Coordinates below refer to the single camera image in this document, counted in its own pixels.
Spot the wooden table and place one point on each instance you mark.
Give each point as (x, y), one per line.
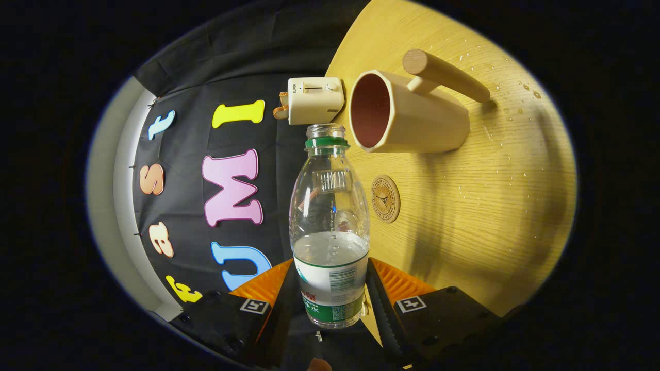
(464, 206)

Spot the black backdrop cloth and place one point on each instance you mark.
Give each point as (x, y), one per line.
(242, 56)

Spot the clear plastic juice bottle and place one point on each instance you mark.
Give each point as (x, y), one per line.
(330, 278)

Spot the round wooden coaster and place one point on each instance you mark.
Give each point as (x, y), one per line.
(385, 198)

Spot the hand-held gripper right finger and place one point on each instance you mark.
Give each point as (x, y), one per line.
(381, 314)

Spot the cream toaster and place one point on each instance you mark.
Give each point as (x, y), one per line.
(314, 103)

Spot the toast slices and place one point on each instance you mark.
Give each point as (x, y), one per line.
(281, 111)

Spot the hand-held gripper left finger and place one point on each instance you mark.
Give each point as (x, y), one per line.
(281, 319)

